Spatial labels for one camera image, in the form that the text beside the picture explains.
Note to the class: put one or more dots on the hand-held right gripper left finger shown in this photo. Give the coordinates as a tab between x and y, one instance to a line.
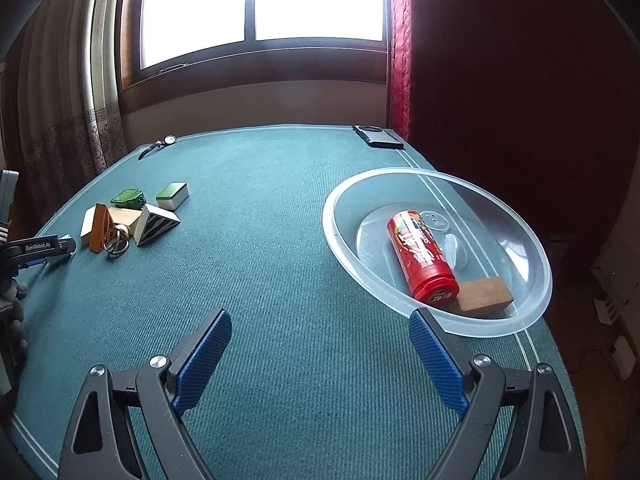
205	360

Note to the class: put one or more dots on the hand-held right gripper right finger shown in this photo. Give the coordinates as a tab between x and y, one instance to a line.
440	360

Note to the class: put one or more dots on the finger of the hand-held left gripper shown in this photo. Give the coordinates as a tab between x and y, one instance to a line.
45	248

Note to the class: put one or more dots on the orange block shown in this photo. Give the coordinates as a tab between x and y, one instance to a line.
102	232

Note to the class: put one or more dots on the light wooden block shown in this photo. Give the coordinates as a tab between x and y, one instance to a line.
125	217

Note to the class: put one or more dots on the red can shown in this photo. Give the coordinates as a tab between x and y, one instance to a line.
420	255

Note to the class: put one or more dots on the striped triangular block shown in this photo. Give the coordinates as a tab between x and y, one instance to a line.
155	224

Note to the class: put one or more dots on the green and white block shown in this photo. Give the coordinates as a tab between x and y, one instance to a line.
172	195

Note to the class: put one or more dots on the clear plastic bowl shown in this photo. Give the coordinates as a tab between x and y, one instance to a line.
500	220

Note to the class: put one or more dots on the person's left hand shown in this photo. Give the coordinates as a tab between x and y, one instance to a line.
11	315

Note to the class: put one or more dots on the brown wooden block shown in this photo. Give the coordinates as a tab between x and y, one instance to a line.
485	297

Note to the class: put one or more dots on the small green lidded box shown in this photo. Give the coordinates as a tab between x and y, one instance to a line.
127	196

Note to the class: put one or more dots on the beige patterned curtain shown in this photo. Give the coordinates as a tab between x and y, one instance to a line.
60	85

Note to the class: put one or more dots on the green table mat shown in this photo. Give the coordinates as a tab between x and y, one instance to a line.
280	220

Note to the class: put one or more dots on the wristwatch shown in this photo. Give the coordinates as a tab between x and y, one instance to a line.
169	140

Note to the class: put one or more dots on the small white box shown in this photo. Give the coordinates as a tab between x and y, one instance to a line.
624	355

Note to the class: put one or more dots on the black smartphone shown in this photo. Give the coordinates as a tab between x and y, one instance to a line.
377	136

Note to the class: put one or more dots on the red quilted curtain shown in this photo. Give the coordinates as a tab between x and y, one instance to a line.
500	85

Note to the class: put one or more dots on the bright window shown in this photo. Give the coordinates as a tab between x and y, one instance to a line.
250	5

